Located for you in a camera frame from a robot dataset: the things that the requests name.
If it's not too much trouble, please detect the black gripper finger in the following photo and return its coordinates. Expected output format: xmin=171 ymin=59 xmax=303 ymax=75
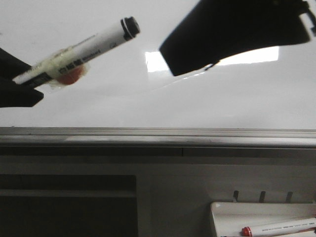
xmin=0 ymin=49 xmax=44 ymax=108
xmin=159 ymin=0 xmax=312 ymax=76

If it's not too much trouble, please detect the black and white whiteboard marker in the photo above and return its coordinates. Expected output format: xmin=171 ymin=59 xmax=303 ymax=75
xmin=13 ymin=17 xmax=140 ymax=88

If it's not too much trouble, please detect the white whiteboard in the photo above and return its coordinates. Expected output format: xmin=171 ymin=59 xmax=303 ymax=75
xmin=0 ymin=0 xmax=316 ymax=147

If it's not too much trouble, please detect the white plastic marker tray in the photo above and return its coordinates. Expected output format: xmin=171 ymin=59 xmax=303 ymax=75
xmin=210 ymin=202 xmax=316 ymax=237

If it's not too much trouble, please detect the red capped white marker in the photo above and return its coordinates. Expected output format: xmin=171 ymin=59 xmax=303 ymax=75
xmin=241 ymin=217 xmax=316 ymax=237

